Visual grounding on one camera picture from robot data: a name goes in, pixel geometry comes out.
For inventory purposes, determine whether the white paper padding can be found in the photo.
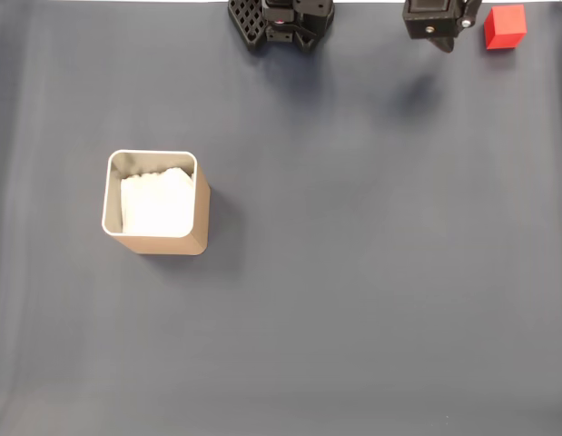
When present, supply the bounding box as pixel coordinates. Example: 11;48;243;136
120;167;194;235

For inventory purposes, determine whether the tan square box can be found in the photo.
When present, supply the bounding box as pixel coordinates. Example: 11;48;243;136
101;149;212;256

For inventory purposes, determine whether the red cube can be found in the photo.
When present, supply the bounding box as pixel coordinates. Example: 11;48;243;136
483;4;528;50

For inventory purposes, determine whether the camera board in black mount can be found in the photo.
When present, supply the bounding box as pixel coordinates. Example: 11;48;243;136
401;0;464;41

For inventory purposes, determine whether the dark blue-grey mat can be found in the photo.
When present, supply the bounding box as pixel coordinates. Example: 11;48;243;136
0;2;562;436

